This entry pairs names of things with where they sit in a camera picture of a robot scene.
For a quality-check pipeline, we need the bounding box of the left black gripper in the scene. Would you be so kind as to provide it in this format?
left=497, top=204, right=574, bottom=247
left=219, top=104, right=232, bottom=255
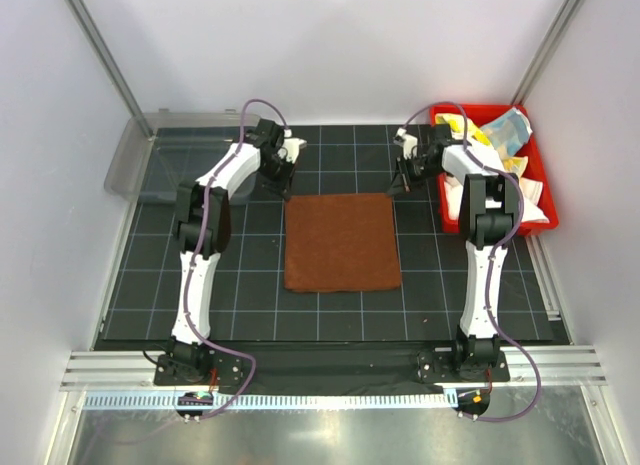
left=258, top=155, right=298, bottom=201

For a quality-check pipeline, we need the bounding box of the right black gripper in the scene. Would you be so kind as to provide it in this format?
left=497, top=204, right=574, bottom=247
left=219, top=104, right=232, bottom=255
left=387, top=154, right=445, bottom=198

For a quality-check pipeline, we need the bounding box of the brown towel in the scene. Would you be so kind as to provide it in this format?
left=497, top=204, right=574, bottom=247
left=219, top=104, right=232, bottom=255
left=284, top=193, right=402, bottom=293

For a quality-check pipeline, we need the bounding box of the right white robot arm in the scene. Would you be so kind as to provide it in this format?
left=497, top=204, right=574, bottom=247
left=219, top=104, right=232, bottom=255
left=388, top=124, right=523, bottom=381

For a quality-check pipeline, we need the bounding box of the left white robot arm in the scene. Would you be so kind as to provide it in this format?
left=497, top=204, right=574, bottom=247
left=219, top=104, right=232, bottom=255
left=171, top=119, right=307, bottom=348

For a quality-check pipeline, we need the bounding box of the yellow patterned towel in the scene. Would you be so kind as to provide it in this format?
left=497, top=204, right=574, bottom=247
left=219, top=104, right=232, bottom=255
left=434, top=113, right=491, bottom=146

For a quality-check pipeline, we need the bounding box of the clear plastic bin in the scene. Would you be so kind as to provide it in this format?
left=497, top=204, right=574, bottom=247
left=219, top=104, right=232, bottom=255
left=104, top=109, right=240, bottom=204

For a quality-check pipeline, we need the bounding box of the red plastic bin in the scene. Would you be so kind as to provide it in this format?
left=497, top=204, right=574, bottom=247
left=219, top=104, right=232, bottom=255
left=428, top=102, right=560, bottom=236

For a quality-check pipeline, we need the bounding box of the blue patterned towel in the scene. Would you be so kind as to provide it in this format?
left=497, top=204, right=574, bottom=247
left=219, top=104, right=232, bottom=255
left=480, top=107, right=533, bottom=160

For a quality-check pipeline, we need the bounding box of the white pink towel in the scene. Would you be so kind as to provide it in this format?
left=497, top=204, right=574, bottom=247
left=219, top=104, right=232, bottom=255
left=442, top=139, right=549, bottom=223

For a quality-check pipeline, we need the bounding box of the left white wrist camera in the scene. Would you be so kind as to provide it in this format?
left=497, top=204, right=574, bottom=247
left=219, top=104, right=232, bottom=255
left=279, top=128, right=307, bottom=164

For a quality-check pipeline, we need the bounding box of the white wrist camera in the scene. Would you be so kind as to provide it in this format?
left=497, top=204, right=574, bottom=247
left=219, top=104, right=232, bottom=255
left=393, top=127, right=418, bottom=160
left=279, top=128, right=307, bottom=164

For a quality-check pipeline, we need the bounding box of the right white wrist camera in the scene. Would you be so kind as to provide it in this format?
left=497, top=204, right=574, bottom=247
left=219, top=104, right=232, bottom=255
left=393, top=127, right=418, bottom=160

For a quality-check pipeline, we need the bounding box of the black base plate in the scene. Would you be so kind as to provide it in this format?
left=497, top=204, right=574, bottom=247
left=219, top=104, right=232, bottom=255
left=153, top=341, right=510, bottom=396

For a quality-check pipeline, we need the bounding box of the right aluminium frame post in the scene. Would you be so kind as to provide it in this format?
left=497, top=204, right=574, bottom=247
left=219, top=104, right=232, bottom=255
left=511, top=0, right=586, bottom=106

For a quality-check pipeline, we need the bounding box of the aluminium frame post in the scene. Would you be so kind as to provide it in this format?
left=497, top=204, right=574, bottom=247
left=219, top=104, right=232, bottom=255
left=65, top=0, right=154, bottom=139
left=511, top=0, right=586, bottom=106

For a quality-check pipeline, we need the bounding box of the aluminium front rail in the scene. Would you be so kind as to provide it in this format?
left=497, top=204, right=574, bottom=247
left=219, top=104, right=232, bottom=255
left=60, top=345, right=607, bottom=390

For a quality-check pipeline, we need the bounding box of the slotted cable duct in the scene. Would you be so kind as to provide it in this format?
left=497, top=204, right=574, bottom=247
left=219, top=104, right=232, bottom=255
left=83, top=389, right=458, bottom=413

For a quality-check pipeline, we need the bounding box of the left aluminium frame post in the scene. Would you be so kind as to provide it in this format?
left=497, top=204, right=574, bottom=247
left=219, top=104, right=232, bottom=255
left=65, top=0, right=154, bottom=139

